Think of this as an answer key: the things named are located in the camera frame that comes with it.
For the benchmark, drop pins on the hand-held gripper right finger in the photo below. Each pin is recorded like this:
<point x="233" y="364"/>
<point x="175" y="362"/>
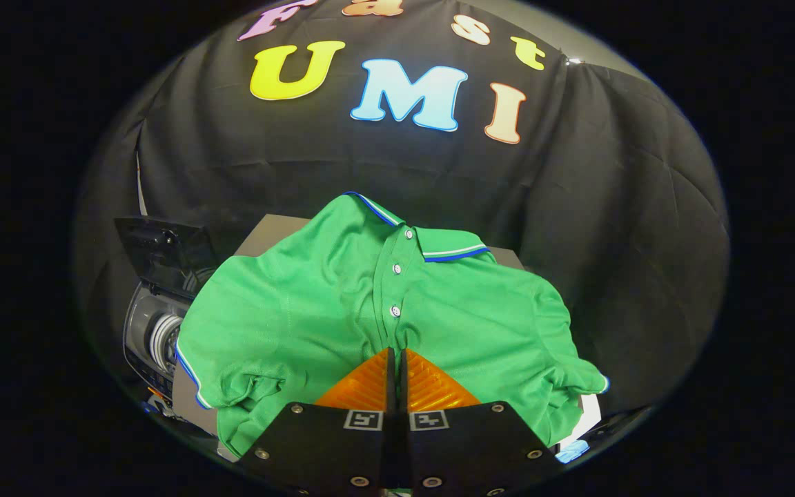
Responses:
<point x="466" y="449"/>

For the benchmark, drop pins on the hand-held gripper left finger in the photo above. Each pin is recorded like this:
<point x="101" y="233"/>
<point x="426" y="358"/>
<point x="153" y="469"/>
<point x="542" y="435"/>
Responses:
<point x="328" y="449"/>

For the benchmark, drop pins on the green polo shirt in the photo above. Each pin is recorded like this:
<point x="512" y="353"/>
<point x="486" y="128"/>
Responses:
<point x="315" y="310"/>

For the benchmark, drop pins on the grey washing machine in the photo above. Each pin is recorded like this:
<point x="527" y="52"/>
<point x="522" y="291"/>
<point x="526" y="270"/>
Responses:
<point x="139" y="324"/>

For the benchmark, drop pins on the black backdrop cloth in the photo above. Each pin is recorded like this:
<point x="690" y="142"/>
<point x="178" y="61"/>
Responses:
<point x="611" y="207"/>

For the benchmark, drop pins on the light blue object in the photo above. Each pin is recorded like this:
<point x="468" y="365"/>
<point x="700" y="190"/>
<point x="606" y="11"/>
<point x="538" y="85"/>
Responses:
<point x="572" y="451"/>

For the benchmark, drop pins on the beige cabinet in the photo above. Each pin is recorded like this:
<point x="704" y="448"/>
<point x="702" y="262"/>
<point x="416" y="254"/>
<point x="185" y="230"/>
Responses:
<point x="266" y="231"/>

